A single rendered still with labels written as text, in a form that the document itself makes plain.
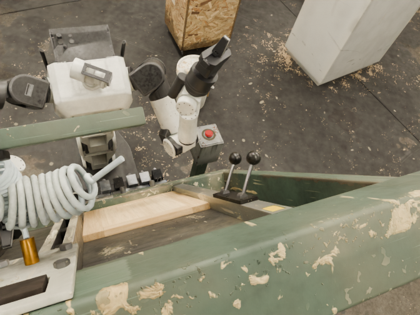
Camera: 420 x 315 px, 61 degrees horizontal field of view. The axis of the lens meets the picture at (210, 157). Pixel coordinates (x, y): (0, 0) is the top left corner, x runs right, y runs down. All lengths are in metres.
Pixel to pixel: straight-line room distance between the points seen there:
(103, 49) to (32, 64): 2.06
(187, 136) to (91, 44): 0.46
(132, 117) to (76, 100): 0.89
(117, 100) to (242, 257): 1.01
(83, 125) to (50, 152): 2.38
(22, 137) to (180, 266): 0.20
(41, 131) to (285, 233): 0.27
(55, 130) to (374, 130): 3.29
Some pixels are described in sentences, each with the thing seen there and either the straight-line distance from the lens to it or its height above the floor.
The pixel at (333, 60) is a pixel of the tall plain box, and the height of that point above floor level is 0.34.
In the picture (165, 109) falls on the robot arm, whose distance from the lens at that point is 1.35.
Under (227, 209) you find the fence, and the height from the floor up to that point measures 1.43.
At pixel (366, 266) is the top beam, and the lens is 0.44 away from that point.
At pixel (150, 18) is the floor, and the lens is 3.80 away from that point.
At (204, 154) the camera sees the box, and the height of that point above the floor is 0.86.
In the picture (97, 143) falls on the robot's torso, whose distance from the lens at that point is 1.93.
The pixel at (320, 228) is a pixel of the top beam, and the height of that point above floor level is 1.95.
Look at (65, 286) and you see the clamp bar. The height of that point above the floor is 1.93.
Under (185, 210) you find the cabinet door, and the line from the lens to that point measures 1.07.
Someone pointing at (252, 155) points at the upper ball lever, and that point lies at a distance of 0.90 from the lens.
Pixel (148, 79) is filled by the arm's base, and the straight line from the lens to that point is 1.31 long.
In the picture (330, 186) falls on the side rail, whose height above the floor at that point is 1.54.
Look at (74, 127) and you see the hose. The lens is 0.39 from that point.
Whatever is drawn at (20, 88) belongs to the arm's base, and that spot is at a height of 1.36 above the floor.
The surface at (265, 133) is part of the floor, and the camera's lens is 3.01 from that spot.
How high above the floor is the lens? 2.28
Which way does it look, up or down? 56 degrees down
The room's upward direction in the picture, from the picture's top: 18 degrees clockwise
